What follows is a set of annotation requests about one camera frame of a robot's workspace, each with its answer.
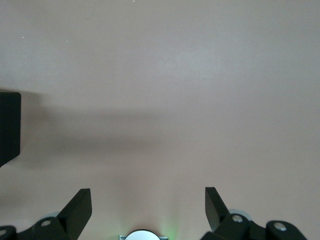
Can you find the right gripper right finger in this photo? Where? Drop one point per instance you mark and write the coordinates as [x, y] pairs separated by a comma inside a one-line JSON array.
[[217, 210]]

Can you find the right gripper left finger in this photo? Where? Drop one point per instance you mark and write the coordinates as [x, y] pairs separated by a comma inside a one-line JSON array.
[[67, 220]]

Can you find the black plastic box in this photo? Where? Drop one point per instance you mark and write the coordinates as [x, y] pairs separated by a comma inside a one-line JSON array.
[[10, 125]]

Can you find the brown table mat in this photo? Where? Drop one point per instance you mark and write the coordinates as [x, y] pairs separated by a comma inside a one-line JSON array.
[[160, 100]]

